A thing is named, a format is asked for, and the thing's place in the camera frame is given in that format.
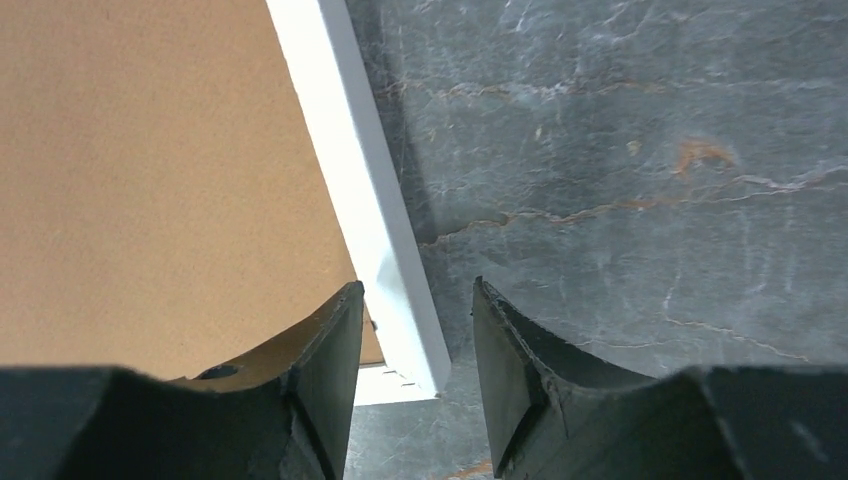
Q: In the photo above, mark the brown cardboard backing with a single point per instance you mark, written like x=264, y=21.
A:
x=162, y=206

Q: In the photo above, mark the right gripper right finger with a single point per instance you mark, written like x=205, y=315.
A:
x=554, y=411

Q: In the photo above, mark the white picture frame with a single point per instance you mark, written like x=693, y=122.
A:
x=328, y=74

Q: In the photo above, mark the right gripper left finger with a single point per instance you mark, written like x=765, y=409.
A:
x=282, y=410

